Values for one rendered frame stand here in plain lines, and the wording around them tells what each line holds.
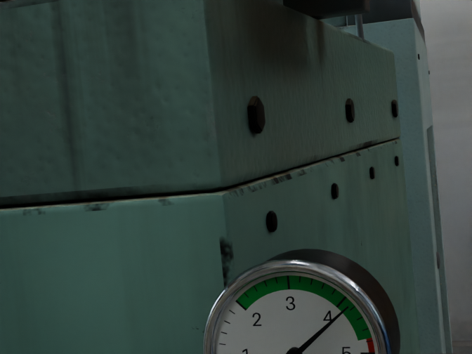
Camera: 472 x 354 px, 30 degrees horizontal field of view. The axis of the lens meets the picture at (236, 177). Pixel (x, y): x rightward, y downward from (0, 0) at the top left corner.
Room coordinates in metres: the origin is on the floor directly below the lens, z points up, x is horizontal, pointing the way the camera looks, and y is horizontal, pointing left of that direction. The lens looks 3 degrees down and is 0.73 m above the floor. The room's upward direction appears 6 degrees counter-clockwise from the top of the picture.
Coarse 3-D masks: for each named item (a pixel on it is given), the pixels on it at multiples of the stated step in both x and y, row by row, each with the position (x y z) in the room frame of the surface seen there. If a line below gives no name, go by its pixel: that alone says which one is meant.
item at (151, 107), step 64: (64, 0) 0.37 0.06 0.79; (128, 0) 0.36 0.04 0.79; (192, 0) 0.35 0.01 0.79; (256, 0) 0.42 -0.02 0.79; (0, 64) 0.38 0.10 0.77; (64, 64) 0.37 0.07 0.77; (128, 64) 0.36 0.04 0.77; (192, 64) 0.35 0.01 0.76; (256, 64) 0.41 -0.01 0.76; (320, 64) 0.55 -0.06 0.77; (384, 64) 0.82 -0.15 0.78; (0, 128) 0.38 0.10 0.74; (64, 128) 0.37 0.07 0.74; (128, 128) 0.36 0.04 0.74; (192, 128) 0.36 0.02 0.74; (256, 128) 0.40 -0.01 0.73; (320, 128) 0.54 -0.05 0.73; (384, 128) 0.79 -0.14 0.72; (0, 192) 0.38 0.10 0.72; (64, 192) 0.38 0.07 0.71; (128, 192) 0.37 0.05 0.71; (192, 192) 0.36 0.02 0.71
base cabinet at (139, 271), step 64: (256, 192) 0.40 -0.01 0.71; (320, 192) 0.52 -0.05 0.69; (384, 192) 0.76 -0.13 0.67; (0, 256) 0.39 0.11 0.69; (64, 256) 0.38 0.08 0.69; (128, 256) 0.37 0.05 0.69; (192, 256) 0.36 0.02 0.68; (256, 256) 0.39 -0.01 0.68; (384, 256) 0.73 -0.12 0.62; (0, 320) 0.39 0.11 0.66; (64, 320) 0.38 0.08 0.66; (128, 320) 0.37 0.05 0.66; (192, 320) 0.36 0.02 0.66
